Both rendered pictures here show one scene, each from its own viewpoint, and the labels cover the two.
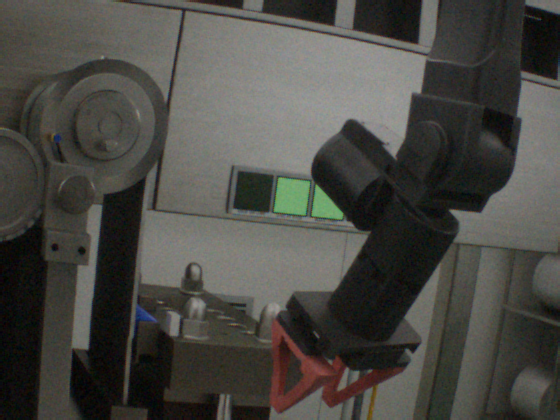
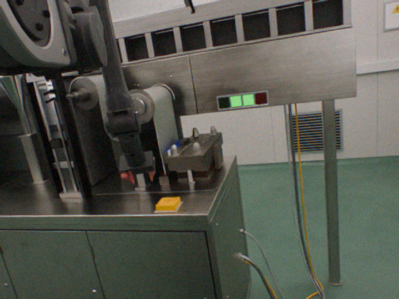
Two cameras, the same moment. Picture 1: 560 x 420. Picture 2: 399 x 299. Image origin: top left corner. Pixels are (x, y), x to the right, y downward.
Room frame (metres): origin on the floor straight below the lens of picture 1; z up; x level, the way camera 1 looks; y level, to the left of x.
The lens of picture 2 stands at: (0.17, -0.78, 1.37)
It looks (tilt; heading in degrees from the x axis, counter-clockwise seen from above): 15 degrees down; 39
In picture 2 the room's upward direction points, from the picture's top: 9 degrees counter-clockwise
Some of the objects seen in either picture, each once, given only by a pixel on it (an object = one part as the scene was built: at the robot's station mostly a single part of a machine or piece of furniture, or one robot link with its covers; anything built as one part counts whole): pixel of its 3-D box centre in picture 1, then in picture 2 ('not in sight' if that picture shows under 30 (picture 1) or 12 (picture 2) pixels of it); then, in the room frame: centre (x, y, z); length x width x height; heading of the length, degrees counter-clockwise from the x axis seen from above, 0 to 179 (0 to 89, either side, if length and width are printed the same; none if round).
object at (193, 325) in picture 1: (194, 317); (174, 149); (1.08, 0.08, 1.05); 0.04 x 0.04 x 0.04
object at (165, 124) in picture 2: (118, 242); (167, 130); (1.17, 0.19, 1.11); 0.23 x 0.01 x 0.18; 22
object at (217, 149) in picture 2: not in sight; (219, 154); (1.30, 0.01, 0.96); 0.10 x 0.03 x 0.11; 22
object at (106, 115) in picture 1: (106, 125); (136, 107); (1.02, 0.20, 1.25); 0.07 x 0.02 x 0.07; 112
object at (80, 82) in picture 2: not in sight; (100, 90); (1.07, 0.48, 1.33); 0.25 x 0.14 x 0.14; 22
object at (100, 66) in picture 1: (104, 125); (138, 106); (1.03, 0.20, 1.25); 0.15 x 0.01 x 0.15; 112
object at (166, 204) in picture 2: not in sight; (168, 204); (0.88, -0.03, 0.91); 0.07 x 0.07 x 0.02; 22
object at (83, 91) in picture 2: not in sight; (80, 94); (0.92, 0.43, 1.33); 0.06 x 0.06 x 0.06; 22
